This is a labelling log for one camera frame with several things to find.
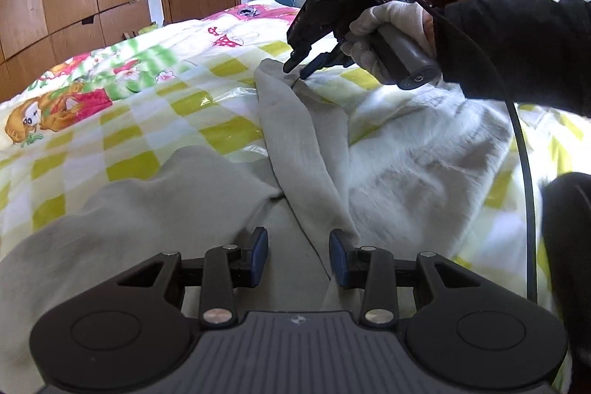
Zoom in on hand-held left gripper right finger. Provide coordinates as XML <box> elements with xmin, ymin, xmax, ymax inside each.
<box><xmin>329</xmin><ymin>229</ymin><xmax>481</xmax><ymax>327</ymax></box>

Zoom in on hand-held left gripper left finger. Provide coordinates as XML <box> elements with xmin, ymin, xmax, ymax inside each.
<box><xmin>115</xmin><ymin>227</ymin><xmax>269</xmax><ymax>328</ymax></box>

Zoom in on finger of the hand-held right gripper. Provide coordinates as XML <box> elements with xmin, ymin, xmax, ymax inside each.
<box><xmin>283</xmin><ymin>43</ymin><xmax>315</xmax><ymax>75</ymax></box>
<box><xmin>299</xmin><ymin>51</ymin><xmax>349</xmax><ymax>82</ymax></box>

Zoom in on grey pants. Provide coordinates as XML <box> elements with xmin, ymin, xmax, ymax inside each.
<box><xmin>0</xmin><ymin>58</ymin><xmax>525</xmax><ymax>394</ymax></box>

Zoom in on person's right forearm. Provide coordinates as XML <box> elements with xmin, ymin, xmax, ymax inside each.
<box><xmin>433</xmin><ymin>0</ymin><xmax>591</xmax><ymax>118</ymax></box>

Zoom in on person's right hand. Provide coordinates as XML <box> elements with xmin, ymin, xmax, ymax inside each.
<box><xmin>342</xmin><ymin>1</ymin><xmax>437</xmax><ymax>86</ymax></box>

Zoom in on checked printed quilt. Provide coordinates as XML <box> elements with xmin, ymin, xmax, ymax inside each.
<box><xmin>0</xmin><ymin>1</ymin><xmax>591</xmax><ymax>394</ymax></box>

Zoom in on person's dark clothing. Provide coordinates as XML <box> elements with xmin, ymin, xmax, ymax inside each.
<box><xmin>538</xmin><ymin>171</ymin><xmax>591</xmax><ymax>394</ymax></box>

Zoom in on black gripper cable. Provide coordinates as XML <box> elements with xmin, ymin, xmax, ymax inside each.
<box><xmin>348</xmin><ymin>0</ymin><xmax>539</xmax><ymax>302</ymax></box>

